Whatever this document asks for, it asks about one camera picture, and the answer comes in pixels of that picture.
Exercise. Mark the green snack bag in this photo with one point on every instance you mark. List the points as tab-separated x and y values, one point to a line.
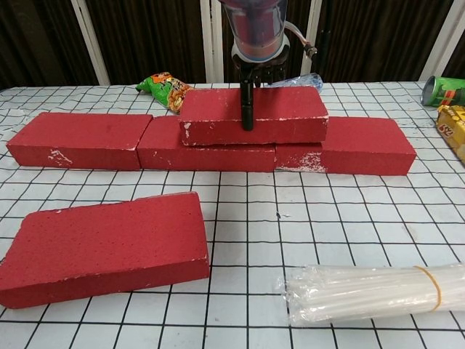
167	91

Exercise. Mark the yellow biscuit pack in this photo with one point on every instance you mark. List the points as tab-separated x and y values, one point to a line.
454	127

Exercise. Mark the wrapped bundle of white straws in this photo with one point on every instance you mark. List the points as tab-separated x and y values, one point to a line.
363	294

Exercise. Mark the white black checkered tablecloth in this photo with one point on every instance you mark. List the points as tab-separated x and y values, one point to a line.
290	218

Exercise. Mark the white table leg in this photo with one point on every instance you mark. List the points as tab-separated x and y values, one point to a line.
211	40

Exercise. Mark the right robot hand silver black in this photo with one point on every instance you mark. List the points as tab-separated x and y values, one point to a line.
247	102

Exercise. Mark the green chips can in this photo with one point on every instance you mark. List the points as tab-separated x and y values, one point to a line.
445	91

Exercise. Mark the yellow rubber band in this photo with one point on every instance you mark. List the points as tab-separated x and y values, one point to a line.
436	287

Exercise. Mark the red foam brick white scuffs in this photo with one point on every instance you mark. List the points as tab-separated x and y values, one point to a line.
290	112

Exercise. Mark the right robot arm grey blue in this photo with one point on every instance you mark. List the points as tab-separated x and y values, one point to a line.
254	25

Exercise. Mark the clear plastic water bottle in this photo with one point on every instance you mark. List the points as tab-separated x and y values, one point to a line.
309	80

